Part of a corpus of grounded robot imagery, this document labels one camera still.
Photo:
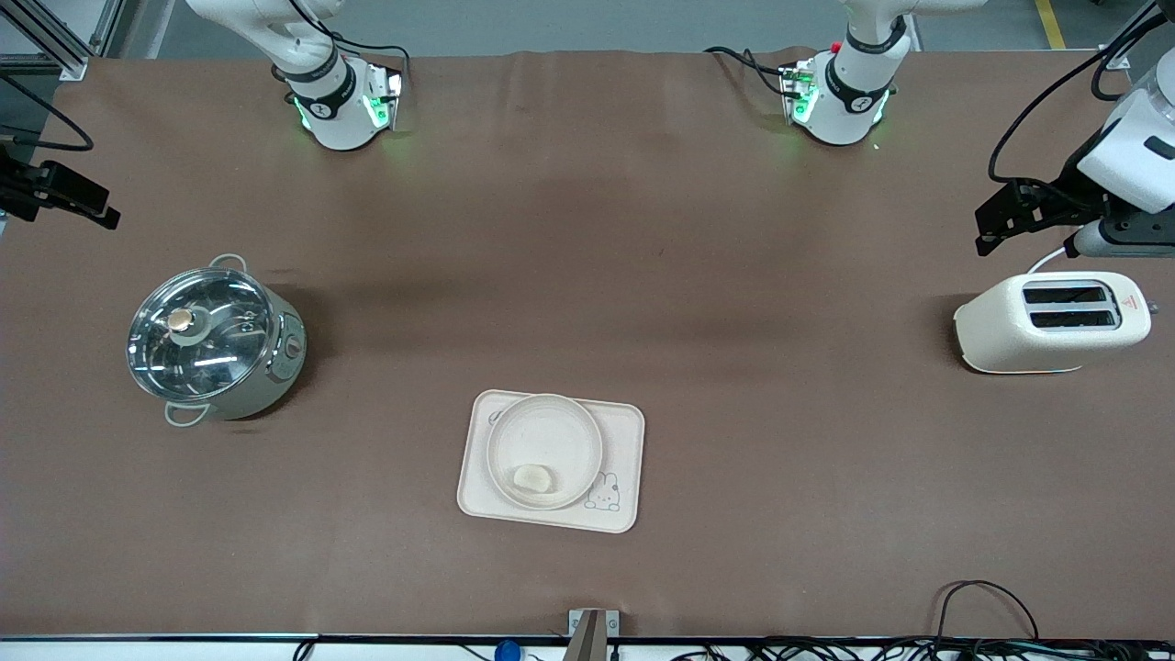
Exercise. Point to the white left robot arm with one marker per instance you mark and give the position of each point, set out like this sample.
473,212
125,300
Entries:
849,83

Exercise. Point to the glass pot lid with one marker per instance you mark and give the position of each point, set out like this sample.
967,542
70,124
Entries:
202,335

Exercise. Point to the brown table cloth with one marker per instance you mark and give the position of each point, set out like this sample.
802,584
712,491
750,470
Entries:
643,229

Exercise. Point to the metal table edge bracket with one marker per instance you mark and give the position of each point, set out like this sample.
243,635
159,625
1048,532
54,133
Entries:
592,632

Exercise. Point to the blue round object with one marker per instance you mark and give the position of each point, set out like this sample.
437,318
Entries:
506,651

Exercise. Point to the small cream bun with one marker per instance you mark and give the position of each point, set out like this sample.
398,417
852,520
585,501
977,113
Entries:
533,476

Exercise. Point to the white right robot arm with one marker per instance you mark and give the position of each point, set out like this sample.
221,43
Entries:
321,83

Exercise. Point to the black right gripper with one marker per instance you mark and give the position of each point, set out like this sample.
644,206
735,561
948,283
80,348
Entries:
20,186

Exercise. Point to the cream two-slot toaster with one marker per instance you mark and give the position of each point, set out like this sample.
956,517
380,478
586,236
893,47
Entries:
1056,340

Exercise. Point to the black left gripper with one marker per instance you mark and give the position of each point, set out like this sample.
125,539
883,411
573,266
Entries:
1070,195

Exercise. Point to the steel pot with glass lid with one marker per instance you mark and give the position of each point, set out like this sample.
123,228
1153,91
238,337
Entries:
275,367

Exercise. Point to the cream rabbit print tray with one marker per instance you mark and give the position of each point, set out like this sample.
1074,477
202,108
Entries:
551,519

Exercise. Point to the round cream plate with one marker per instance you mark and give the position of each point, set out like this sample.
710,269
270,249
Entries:
543,441

